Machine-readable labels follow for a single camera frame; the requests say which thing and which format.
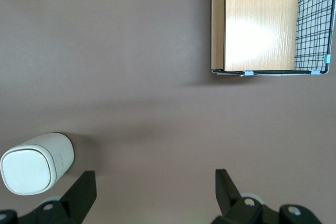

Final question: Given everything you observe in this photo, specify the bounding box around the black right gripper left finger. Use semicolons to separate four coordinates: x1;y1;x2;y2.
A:
19;170;97;224

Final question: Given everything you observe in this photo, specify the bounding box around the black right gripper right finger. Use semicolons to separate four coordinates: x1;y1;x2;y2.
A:
214;168;322;224

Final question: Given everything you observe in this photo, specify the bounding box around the white desktop trash can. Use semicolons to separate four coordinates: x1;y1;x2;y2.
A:
0;132;75;196

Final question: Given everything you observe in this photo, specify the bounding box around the white trash can lid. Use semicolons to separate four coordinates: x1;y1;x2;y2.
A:
0;148;52;196

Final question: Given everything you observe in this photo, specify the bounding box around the darker wooden shelf board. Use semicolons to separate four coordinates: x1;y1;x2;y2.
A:
211;0;226;71

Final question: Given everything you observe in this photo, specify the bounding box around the light wooden shelf board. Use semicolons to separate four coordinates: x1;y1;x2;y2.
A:
223;0;301;72

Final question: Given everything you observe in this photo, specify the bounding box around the wooden shelf with wire basket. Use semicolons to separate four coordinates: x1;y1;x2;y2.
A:
211;0;336;77

